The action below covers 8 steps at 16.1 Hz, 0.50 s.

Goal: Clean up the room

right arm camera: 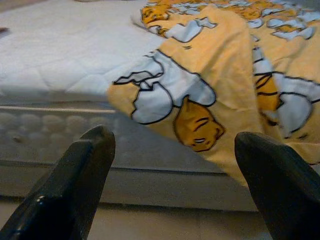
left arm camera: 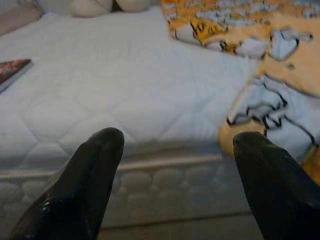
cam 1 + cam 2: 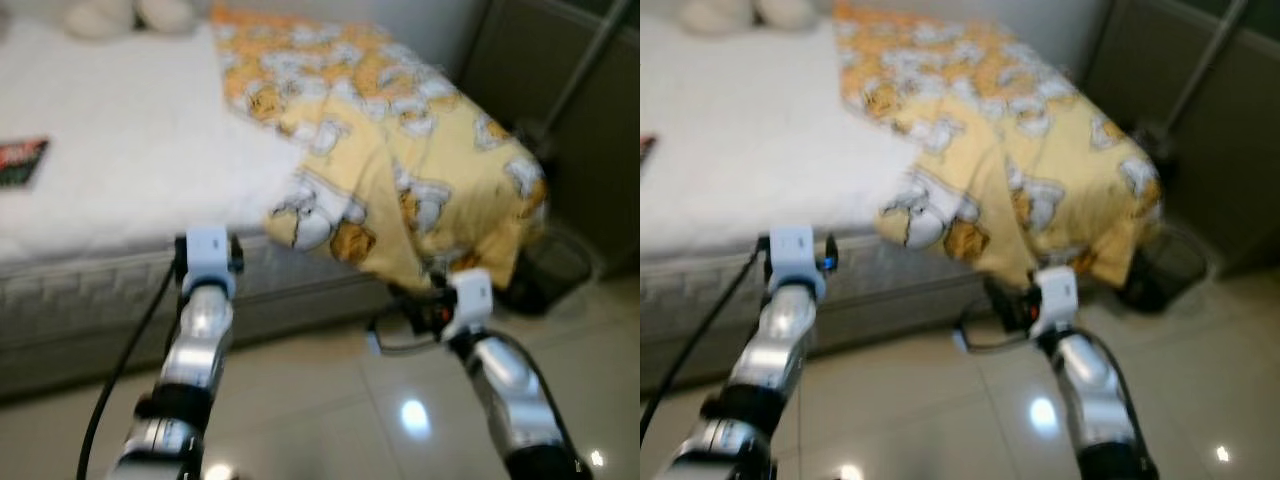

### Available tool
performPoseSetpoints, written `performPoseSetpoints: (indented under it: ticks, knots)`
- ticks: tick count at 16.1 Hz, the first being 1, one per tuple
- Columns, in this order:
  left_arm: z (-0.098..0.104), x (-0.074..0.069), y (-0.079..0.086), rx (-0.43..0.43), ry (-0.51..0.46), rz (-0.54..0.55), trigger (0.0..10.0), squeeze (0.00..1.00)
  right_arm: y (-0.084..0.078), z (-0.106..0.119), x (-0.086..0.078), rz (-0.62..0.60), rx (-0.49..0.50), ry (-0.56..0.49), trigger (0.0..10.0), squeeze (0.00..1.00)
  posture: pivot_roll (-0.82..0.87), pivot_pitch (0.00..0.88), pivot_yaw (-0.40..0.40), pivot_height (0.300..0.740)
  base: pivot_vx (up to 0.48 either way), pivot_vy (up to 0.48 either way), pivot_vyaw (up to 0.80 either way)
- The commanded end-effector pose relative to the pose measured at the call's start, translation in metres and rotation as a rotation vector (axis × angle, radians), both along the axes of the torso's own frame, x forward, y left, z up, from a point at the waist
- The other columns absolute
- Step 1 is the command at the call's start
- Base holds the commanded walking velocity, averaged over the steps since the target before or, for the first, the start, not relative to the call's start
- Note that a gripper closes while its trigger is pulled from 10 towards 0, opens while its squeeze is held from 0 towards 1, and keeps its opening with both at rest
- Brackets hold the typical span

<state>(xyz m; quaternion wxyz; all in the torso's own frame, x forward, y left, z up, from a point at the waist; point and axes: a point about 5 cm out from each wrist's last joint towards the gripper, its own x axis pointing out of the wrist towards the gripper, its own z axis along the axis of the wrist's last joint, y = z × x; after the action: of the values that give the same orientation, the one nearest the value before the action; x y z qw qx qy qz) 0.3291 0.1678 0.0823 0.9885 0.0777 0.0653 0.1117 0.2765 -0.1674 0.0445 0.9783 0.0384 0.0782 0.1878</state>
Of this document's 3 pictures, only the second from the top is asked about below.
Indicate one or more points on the dark red-green cover book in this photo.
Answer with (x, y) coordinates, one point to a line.
(12, 68)

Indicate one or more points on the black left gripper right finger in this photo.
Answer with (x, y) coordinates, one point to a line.
(277, 195)

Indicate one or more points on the yellow cartoon egg blanket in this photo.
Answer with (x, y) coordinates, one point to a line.
(287, 62)

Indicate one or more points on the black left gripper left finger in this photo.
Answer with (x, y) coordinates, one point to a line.
(82, 190)

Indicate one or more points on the white quilted mattress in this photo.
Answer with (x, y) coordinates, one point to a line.
(112, 75)

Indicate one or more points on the beige bed frame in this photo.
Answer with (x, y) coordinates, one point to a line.
(17, 18)

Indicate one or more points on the cream plush toy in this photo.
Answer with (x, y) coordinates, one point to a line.
(85, 8)

